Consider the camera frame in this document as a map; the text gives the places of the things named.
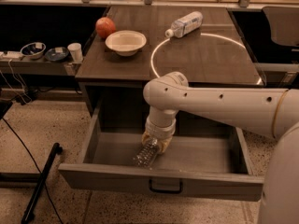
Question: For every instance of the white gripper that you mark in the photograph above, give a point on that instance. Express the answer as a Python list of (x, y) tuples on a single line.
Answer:
[(160, 132)]

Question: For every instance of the clear plastic water bottle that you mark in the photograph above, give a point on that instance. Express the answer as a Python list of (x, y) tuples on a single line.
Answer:
[(147, 154)]

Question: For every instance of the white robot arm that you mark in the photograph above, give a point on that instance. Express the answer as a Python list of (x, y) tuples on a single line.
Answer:
[(273, 113)]

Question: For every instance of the grey open top drawer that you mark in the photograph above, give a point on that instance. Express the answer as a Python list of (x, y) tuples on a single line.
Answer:
[(211, 159)]

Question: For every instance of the dark wooden counter cabinet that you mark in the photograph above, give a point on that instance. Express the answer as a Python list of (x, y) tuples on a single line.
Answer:
[(211, 56)]

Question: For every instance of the white labelled water bottle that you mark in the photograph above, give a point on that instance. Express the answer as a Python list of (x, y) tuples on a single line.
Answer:
[(185, 25)]

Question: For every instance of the white paper cup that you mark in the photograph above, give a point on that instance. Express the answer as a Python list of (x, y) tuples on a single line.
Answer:
[(76, 52)]

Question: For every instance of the red apple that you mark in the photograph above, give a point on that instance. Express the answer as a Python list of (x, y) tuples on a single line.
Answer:
[(104, 27)]

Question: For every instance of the dark blue bowl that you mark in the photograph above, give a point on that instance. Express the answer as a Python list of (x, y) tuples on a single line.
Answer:
[(56, 54)]

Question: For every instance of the grey side shelf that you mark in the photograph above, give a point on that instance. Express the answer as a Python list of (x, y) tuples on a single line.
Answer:
[(39, 67)]

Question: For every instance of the black stand leg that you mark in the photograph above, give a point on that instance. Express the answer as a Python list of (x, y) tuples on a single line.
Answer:
[(28, 215)]

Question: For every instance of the white and blue bowl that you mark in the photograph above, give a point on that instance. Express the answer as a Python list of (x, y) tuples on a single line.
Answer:
[(33, 51)]

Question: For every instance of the white power strip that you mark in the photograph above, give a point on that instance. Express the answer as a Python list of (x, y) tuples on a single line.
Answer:
[(10, 55)]

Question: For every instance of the black drawer handle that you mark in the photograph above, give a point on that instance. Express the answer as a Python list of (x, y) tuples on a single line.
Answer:
[(165, 185)]

